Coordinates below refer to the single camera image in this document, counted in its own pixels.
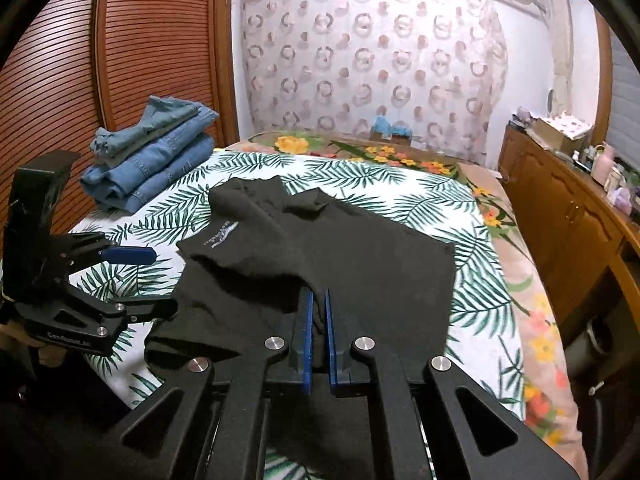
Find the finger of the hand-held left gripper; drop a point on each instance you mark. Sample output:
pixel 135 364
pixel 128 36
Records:
pixel 132 255
pixel 150 309

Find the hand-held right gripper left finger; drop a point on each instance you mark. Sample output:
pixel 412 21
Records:
pixel 306 335

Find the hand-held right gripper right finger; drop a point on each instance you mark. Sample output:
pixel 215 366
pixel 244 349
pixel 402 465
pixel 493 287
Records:
pixel 330 340

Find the black pants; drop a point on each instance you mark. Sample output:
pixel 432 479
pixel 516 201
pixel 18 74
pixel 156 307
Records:
pixel 350 250

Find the blue denim folded jeans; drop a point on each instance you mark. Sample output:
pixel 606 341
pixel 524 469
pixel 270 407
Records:
pixel 145 160
pixel 170 180

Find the louvered wooden wardrobe door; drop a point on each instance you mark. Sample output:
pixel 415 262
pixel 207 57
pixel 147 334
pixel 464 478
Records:
pixel 155 30
pixel 50 100

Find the light blue folded jeans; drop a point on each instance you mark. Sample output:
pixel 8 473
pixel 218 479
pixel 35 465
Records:
pixel 160 115

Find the palm leaf print sheet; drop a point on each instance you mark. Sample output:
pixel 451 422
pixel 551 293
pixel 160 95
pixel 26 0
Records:
pixel 425 210

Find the blue crumpled cloth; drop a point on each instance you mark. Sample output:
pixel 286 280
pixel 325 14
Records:
pixel 392 126

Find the wooden cabinet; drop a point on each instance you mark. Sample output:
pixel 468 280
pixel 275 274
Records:
pixel 555 210

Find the circle pattern curtain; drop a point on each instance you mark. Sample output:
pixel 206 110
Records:
pixel 375 60

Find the patterned cardboard box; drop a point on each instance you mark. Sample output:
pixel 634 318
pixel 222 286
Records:
pixel 560 132

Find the pink bottle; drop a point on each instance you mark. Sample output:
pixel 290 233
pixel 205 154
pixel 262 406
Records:
pixel 605 162

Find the window blinds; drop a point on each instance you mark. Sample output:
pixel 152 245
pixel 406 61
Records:
pixel 627 100

